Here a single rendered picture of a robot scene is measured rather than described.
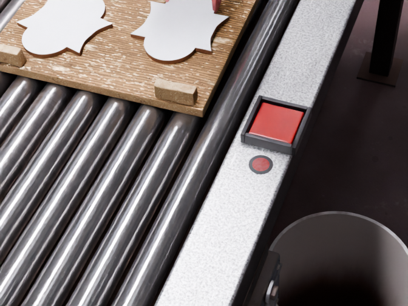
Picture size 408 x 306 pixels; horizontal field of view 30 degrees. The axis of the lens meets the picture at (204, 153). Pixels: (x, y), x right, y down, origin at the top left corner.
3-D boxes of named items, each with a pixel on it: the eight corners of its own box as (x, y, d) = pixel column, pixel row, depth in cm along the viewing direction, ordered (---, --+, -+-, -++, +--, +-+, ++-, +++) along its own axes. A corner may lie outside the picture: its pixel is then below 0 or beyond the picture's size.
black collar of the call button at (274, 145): (311, 115, 104) (312, 107, 103) (295, 156, 100) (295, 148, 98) (258, 102, 106) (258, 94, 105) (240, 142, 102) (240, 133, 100)
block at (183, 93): (198, 99, 104) (197, 84, 102) (194, 108, 103) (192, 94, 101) (159, 90, 106) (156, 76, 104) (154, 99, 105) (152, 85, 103)
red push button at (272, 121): (304, 118, 104) (305, 111, 103) (291, 150, 100) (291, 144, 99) (262, 108, 105) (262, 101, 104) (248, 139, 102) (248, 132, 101)
